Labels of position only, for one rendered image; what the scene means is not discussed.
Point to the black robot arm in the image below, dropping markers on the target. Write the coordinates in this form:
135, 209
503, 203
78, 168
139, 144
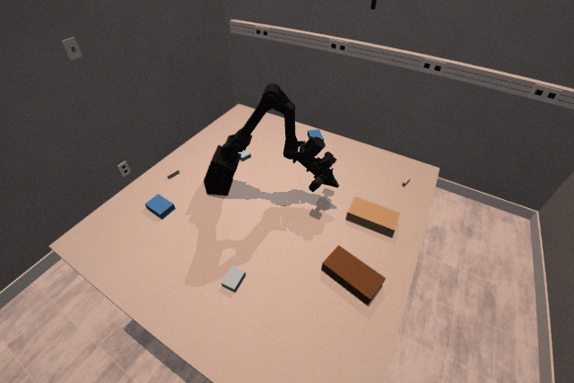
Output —
272, 95

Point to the brown rectangular block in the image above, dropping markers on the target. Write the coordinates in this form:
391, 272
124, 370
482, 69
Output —
355, 276

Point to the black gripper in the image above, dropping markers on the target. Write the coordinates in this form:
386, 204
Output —
318, 181

